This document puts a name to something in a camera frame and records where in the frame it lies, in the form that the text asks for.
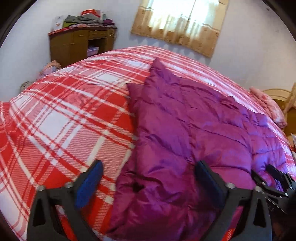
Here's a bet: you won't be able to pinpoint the beige window curtain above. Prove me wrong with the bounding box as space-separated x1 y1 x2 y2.
131 0 229 58

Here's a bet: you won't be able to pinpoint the purple puffer jacket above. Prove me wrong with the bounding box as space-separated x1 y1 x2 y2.
107 59 287 240

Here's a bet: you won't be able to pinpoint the white card box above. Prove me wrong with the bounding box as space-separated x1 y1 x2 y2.
51 15 65 32

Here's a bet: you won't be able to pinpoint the red plaid bed cover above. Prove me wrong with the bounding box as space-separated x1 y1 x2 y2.
1 46 295 240

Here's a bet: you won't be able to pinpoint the purple folded clothes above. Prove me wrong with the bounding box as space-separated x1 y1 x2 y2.
102 19 115 26

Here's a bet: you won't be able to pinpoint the pink clothes heap on floor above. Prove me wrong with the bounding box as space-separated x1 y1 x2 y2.
39 60 61 77

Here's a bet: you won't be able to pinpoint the grey folded clothes pile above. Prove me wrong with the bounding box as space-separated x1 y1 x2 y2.
63 14 103 28

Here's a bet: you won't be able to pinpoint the wooden headboard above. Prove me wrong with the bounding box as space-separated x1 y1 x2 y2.
263 83 295 137

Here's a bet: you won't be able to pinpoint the grey patterned bag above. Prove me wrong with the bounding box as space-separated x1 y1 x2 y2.
20 81 35 93

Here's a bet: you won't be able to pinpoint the red box on desk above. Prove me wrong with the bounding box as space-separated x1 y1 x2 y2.
81 9 101 18

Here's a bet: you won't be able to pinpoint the boxes in desk shelf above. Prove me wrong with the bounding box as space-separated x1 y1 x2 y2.
87 47 99 57

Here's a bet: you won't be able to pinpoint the brown wooden desk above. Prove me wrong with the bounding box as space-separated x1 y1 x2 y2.
48 26 117 68

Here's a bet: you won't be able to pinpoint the pink floral pillow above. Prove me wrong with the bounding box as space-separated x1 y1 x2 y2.
249 87 287 128

